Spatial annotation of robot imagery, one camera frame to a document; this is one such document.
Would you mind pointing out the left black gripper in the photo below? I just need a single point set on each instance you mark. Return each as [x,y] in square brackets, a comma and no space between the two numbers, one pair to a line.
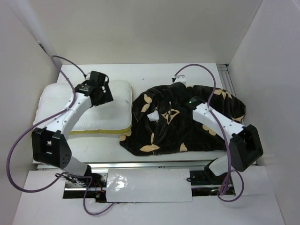
[106,96]

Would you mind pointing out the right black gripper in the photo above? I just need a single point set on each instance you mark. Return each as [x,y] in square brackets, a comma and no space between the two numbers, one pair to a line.
[187,91]

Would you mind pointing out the white pillow yellow edge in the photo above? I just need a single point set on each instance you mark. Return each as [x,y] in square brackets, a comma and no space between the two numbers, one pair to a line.
[113,118]

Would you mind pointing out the black beige patterned pillowcase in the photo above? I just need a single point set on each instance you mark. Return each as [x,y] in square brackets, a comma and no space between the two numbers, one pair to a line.
[160,126]

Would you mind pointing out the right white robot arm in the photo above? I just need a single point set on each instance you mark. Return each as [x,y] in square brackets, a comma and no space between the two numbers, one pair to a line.
[242,143]

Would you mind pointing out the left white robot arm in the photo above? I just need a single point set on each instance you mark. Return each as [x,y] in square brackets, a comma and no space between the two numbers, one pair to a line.
[49,144]

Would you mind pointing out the white cover plate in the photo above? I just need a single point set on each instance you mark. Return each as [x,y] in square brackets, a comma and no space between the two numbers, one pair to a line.
[148,186]

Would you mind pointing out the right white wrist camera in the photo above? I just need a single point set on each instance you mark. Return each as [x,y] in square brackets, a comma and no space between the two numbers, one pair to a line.
[179,81]

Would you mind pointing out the aluminium side rail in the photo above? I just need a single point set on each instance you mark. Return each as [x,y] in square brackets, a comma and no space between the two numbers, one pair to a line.
[225,78]

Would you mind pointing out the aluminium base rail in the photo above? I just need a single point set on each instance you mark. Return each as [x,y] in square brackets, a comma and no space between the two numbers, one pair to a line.
[202,184]

